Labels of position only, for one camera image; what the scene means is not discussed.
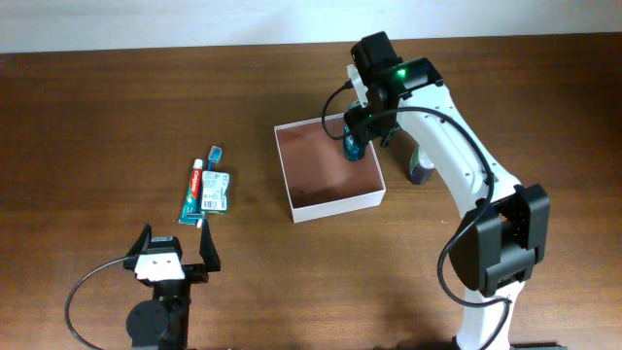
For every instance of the Colgate toothpaste tube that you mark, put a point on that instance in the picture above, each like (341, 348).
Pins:
(191, 214)

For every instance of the green white soap packet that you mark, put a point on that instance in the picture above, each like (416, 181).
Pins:
(214, 195)

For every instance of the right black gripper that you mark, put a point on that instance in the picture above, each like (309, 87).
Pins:
(361, 122)

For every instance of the blue Listerine mouthwash bottle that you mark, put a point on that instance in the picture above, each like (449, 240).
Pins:
(352, 150)

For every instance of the blue toothbrush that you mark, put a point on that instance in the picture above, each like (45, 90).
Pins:
(214, 157)

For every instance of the white cardboard box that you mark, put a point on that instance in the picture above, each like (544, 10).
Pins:
(319, 179)

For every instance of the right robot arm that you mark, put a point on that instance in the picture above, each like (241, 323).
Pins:
(485, 265)

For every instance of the clear spray bottle dark liquid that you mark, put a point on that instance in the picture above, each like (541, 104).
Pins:
(420, 167)

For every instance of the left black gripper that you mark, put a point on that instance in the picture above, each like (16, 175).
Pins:
(199, 273)

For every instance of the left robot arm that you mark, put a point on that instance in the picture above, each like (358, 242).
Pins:
(162, 321)

